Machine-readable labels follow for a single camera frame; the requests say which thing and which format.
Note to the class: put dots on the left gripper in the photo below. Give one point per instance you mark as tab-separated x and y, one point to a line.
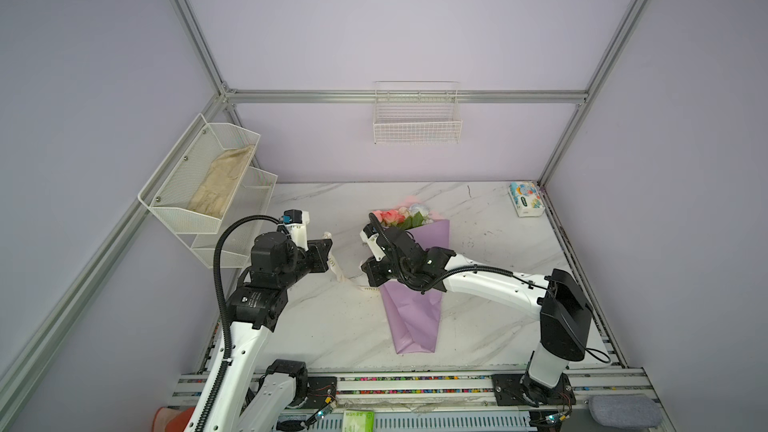
319	254

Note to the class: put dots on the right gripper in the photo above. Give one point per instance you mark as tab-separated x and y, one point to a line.
369	268

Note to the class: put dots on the cream printed ribbon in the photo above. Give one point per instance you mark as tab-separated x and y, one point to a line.
340	264

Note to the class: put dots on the pink purple wrapping paper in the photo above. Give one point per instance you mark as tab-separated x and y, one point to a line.
413	318

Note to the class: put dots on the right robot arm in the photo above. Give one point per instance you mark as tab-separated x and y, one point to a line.
555	300

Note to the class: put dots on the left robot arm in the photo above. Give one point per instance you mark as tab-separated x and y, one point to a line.
248	317

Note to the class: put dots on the beige cloth in shelf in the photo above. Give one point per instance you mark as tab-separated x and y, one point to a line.
213	196

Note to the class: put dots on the upper white mesh shelf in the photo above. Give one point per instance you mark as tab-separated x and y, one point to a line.
193	190

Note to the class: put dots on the tissue pack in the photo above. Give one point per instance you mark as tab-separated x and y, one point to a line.
526	199

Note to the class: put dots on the green label box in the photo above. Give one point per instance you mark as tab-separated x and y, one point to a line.
358	421

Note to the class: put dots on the orange rubber glove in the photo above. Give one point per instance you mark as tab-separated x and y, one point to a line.
171	420

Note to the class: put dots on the grey sponge pad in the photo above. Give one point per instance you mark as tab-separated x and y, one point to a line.
631	412

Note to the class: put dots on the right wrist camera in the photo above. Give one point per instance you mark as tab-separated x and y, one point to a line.
370	237

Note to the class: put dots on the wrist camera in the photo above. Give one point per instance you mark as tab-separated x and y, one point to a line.
296	222
370	237

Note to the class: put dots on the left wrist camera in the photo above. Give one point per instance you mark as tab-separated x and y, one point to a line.
296	222

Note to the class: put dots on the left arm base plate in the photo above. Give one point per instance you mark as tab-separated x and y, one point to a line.
319	390

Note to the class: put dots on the white wire wall basket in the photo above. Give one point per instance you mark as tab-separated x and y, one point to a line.
416	113

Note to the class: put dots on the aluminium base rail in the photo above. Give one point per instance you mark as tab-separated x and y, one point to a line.
462	402

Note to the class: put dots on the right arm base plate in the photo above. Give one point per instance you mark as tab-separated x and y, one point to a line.
519	390

